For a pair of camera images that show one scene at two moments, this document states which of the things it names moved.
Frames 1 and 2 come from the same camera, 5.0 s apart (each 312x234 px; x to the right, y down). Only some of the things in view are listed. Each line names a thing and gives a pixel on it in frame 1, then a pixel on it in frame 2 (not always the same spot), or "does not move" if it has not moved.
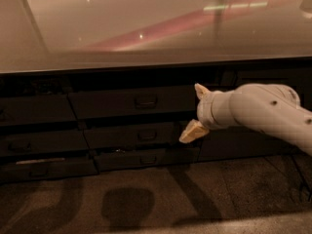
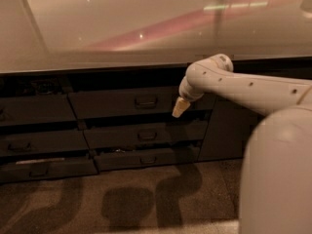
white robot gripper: x=205 y=111 → x=187 y=96
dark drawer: x=136 y=102 does not move
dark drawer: x=46 y=170 does not move
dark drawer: x=42 y=142 does not move
